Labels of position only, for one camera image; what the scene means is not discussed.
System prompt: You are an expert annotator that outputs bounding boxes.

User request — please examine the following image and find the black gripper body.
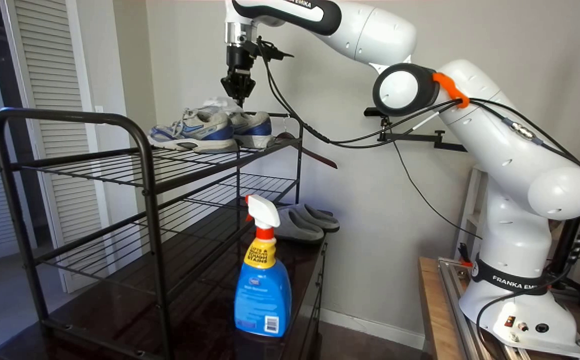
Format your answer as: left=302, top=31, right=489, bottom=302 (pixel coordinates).
left=224, top=42, right=260, bottom=78

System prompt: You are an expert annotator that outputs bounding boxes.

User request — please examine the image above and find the black metal shoe rack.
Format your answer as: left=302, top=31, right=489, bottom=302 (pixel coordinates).
left=0, top=108, right=307, bottom=360

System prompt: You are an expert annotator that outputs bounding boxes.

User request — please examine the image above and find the brown wooden hanger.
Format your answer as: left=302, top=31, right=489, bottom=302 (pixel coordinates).
left=274, top=130, right=341, bottom=171

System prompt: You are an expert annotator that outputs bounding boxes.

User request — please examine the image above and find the grey felt slipper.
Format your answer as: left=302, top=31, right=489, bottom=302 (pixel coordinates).
left=273, top=204, right=326, bottom=244
left=296, top=202, right=342, bottom=234

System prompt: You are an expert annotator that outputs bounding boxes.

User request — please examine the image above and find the blue spray cleaner bottle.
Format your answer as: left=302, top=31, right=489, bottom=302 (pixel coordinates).
left=232, top=195, right=294, bottom=340

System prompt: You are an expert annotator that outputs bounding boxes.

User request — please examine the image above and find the white upright panel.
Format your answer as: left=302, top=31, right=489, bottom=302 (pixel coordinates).
left=453, top=164, right=499, bottom=268

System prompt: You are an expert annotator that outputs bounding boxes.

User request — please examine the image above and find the orange black clamp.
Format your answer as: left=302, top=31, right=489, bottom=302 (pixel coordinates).
left=456, top=241, right=476, bottom=270

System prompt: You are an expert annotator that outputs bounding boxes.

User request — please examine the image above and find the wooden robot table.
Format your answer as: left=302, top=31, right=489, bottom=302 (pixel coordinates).
left=416, top=257, right=580, bottom=360

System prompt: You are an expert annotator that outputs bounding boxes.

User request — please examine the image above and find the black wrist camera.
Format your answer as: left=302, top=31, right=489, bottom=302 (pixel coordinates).
left=253, top=38, right=296, bottom=67

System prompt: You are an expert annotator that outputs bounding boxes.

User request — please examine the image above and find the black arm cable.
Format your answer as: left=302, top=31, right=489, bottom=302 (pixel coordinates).
left=256, top=52, right=580, bottom=176

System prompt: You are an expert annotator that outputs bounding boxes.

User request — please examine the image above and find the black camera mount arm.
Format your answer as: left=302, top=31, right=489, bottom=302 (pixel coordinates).
left=363, top=107, right=469, bottom=154

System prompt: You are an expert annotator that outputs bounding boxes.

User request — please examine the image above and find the orange cable clip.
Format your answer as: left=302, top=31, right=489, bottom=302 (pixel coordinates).
left=430, top=71, right=472, bottom=110

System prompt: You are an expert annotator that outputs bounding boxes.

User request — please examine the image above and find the thin black hanging cable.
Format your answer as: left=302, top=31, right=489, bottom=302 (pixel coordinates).
left=393, top=138, right=487, bottom=242

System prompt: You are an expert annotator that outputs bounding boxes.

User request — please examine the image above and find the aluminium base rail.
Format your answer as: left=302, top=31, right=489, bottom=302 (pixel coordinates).
left=437, top=257, right=532, bottom=360

